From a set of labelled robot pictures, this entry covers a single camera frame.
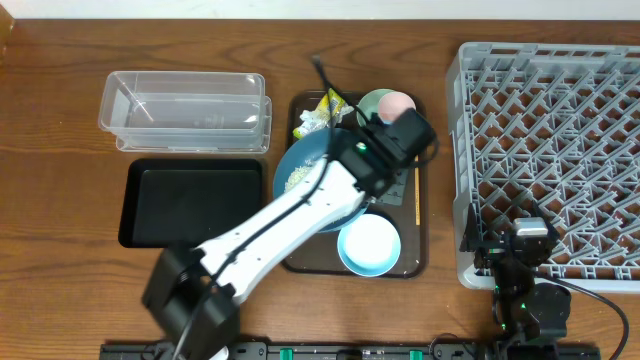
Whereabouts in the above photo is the dark blue plate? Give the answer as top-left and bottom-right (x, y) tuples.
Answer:
(273, 128), (368, 233)

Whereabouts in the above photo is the wooden chopstick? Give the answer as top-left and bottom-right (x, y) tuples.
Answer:
(414, 168), (421, 226)

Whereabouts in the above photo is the mint green bowl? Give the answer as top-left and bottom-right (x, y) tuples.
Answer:
(357, 89), (394, 126)

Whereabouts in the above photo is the clear plastic bin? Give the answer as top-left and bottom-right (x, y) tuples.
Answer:
(98, 71), (272, 154)

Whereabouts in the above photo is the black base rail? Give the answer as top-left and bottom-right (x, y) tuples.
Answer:
(98, 340), (601, 360)

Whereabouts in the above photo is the pile of rice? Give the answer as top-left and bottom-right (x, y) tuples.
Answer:
(284, 165), (313, 192)

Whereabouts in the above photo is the light blue bowl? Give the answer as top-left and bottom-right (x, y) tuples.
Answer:
(337, 214), (401, 277)

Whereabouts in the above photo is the black plastic tray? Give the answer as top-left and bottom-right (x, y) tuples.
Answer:
(118, 158), (263, 248)

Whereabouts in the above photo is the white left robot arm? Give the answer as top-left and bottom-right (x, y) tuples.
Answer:
(142, 109), (437, 359)

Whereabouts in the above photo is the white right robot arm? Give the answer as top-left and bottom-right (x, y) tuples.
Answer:
(460, 205), (571, 359)

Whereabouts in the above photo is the grey dishwasher rack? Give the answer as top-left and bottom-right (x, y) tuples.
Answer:
(446, 42), (639, 294)

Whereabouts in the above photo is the yellow crumpled wrapper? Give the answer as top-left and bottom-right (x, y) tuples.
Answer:
(292, 88), (354, 139)

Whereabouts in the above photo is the brown serving tray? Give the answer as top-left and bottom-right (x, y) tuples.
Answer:
(282, 90), (429, 279)

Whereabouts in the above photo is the pink cup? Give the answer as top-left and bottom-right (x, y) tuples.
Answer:
(378, 91), (416, 124)

